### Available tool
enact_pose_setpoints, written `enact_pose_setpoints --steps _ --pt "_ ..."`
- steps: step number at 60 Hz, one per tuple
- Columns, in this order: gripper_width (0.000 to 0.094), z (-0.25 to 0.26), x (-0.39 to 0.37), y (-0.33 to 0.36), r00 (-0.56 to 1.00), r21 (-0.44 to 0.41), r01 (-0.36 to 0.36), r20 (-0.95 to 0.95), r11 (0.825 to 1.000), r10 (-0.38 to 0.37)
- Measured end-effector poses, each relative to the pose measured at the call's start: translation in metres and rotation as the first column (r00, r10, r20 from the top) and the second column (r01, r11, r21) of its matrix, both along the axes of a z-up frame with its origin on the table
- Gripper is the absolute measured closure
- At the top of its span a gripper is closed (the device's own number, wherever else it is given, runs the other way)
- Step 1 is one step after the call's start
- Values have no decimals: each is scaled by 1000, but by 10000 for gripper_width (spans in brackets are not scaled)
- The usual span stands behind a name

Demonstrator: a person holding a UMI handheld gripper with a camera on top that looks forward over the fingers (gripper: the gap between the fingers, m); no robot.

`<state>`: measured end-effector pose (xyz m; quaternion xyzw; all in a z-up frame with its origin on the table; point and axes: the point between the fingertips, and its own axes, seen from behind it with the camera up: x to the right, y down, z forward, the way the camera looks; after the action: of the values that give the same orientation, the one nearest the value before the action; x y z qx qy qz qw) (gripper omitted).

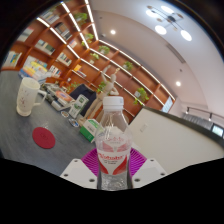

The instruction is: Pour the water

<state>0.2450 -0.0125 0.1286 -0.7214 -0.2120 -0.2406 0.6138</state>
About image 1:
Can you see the wooden artist mannequin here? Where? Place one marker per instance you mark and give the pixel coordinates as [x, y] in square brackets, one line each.
[106, 83]

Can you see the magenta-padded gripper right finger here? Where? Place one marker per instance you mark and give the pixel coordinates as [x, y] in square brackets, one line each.
[150, 171]

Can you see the wooden wall shelf unit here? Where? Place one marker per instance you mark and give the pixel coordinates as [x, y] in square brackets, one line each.
[60, 43]

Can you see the tall green-white carton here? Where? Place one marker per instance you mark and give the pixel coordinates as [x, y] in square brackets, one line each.
[79, 106]

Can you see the dark-framed window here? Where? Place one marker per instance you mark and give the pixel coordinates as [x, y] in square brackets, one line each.
[218, 130]

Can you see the black ceiling track light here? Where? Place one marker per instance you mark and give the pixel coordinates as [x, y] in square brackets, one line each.
[203, 112]

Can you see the grey curtain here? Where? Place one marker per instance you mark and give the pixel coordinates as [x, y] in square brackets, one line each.
[196, 120]

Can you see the clear plastic water bottle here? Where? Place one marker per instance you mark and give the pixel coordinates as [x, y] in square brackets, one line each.
[113, 156]

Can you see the dark book stack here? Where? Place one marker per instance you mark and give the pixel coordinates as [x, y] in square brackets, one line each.
[61, 97]

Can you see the dark blue chair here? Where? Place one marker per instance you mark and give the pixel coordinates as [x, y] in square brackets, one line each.
[83, 93]

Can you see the white wall switch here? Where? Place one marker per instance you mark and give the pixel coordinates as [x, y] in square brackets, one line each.
[143, 128]

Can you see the flat round red coaster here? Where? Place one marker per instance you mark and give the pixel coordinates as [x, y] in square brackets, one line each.
[43, 137]

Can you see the small green-white box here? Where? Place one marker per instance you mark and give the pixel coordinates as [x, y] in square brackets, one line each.
[88, 130]

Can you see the multi-bulb ceiling lamp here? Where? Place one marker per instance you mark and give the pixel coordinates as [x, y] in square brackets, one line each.
[170, 21]

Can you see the recessed ceiling spotlight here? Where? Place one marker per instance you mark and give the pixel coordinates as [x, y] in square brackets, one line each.
[113, 32]
[178, 83]

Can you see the ceiling air vent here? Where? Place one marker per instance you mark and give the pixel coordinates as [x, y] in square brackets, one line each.
[175, 53]

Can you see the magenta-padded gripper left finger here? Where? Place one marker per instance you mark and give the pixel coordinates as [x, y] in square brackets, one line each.
[78, 173]

